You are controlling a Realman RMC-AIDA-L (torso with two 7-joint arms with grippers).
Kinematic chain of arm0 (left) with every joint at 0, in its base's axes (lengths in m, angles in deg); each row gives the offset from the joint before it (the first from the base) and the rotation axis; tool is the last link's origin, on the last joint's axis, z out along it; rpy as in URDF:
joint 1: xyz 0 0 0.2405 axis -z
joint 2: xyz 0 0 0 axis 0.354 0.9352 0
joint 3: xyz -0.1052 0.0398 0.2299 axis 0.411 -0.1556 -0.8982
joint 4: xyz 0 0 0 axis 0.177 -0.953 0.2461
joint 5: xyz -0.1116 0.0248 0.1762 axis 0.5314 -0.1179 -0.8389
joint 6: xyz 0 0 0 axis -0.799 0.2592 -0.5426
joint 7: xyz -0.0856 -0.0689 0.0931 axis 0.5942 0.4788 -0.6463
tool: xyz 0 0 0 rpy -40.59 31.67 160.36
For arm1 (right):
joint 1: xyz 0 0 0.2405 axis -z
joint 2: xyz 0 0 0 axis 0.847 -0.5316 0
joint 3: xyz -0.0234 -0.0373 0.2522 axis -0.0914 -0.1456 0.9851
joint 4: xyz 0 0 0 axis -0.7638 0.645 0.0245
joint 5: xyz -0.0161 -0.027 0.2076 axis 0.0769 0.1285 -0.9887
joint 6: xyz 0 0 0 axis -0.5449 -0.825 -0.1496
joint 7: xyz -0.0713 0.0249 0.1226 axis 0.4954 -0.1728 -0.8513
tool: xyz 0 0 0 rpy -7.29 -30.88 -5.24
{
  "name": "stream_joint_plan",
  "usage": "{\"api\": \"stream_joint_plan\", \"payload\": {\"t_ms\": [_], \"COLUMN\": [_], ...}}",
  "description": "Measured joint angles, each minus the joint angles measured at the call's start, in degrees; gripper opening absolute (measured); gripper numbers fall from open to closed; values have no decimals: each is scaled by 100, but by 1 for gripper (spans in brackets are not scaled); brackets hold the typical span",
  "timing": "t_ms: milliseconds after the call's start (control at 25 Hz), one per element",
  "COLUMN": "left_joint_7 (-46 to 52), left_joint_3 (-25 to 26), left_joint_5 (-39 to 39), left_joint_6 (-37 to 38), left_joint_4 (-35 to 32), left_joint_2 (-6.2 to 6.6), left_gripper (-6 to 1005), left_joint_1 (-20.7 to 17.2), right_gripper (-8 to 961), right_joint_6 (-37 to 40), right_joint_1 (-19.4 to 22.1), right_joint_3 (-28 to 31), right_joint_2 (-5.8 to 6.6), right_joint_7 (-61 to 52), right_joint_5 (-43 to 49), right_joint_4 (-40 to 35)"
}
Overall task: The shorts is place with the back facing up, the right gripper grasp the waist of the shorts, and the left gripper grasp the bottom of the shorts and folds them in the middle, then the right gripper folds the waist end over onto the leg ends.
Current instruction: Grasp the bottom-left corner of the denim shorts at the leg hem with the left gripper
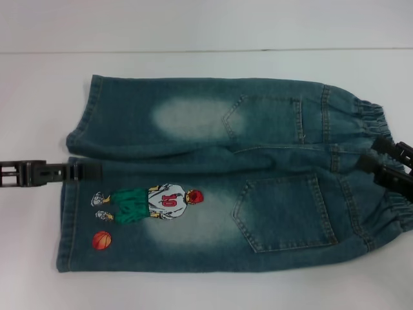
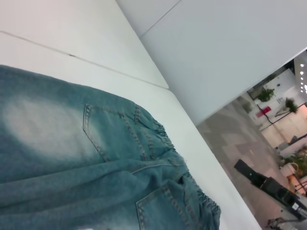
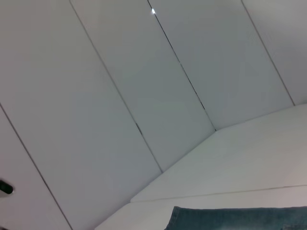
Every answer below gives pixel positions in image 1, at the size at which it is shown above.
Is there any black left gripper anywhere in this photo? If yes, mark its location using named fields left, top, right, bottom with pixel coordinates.
left=0, top=157, right=104, bottom=189

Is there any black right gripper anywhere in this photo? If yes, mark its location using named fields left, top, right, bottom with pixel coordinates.
left=358, top=135, right=413, bottom=197

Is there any blue denim shorts basketball print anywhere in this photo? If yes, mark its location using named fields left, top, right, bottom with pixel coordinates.
left=54, top=74, right=413, bottom=265

